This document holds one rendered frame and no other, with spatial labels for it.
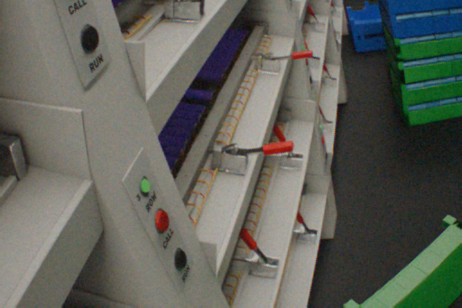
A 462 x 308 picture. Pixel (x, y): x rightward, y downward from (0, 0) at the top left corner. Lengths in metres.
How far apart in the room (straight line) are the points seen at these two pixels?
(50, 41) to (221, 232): 0.32
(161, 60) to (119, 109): 0.11
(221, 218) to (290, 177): 0.38
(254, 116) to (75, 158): 0.44
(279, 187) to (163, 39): 0.46
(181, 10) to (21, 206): 0.31
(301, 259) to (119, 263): 0.69
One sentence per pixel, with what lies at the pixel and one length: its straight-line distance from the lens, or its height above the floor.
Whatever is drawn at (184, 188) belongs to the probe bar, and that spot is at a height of 0.58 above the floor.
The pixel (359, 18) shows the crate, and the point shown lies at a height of 0.09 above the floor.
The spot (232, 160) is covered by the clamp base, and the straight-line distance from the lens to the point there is 0.60.
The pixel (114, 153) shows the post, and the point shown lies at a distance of 0.34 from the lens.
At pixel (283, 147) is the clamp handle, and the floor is 0.57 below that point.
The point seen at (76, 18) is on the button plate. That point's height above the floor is 0.82.
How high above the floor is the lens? 0.88
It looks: 29 degrees down
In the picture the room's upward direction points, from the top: 17 degrees counter-clockwise
